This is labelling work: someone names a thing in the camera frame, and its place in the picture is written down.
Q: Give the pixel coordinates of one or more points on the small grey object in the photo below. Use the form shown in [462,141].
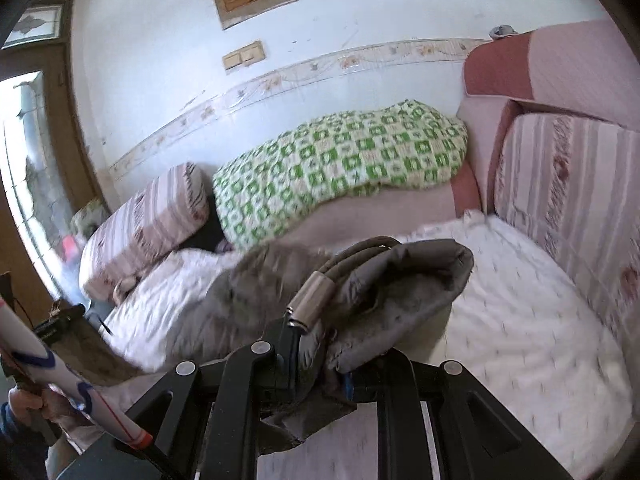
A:
[502,31]

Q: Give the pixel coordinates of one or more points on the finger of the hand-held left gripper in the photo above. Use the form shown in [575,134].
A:
[60,325]

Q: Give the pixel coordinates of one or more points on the striped pink back cushion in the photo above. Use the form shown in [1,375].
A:
[565,185]

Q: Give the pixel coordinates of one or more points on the striped pink bolster pillow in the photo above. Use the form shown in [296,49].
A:
[145,225]

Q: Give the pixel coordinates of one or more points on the floral cushion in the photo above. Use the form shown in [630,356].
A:
[90,217]

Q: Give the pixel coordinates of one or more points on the beige wall switch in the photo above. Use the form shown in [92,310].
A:
[233,60]
[253,52]

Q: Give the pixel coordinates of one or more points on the floral wall border strip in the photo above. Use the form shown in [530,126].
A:
[300,67]

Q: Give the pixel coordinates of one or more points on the wooden door frame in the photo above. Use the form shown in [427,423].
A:
[65,125]

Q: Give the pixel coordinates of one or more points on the grey-brown hoodie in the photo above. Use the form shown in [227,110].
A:
[400,280]

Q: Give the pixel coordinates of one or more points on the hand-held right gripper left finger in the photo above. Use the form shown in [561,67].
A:
[280,360]

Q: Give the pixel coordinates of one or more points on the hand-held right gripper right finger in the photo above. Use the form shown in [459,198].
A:
[380,380]

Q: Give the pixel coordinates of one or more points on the purple cloth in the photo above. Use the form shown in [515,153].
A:
[224,246]

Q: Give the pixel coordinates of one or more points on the red item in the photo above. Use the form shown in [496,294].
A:
[69,249]

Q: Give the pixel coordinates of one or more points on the person's left hand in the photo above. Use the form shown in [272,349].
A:
[30,405]

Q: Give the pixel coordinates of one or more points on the white quilted bedspread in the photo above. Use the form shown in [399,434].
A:
[525,335]

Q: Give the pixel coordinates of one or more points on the patterned glass transom window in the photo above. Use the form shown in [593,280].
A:
[32,25]

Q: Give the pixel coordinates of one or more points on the green patterned pillow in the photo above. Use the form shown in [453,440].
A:
[340,160]

